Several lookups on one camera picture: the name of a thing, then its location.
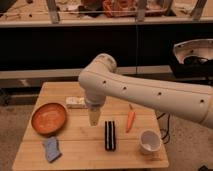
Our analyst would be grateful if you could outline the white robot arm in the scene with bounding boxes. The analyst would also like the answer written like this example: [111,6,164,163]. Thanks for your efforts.
[78,53,213,129]

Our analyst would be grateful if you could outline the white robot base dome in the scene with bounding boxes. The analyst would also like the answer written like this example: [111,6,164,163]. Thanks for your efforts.
[173,38,213,64]

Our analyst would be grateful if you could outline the black striped brush block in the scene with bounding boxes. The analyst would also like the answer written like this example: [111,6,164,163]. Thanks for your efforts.
[105,121,116,151]

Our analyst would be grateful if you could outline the clear plastic bottle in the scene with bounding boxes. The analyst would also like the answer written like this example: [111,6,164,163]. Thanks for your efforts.
[66,97,86,109]

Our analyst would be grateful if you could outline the orange carrot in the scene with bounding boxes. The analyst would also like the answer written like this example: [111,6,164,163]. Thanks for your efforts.
[126,104,135,133]

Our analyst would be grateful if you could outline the orange bowl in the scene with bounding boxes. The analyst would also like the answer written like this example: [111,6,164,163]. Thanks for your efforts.
[31,103,67,135]

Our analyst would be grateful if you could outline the blue cloth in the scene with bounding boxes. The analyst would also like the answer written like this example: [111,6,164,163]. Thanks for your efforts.
[43,137,62,163]

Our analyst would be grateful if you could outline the white cup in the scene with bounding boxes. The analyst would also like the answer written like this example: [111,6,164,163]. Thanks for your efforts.
[139,130,162,155]

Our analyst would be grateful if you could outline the orange crate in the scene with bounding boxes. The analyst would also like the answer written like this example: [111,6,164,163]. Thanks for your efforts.
[102,0,135,17]

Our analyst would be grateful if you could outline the black cable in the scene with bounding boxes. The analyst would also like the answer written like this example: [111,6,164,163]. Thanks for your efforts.
[155,112,172,145]

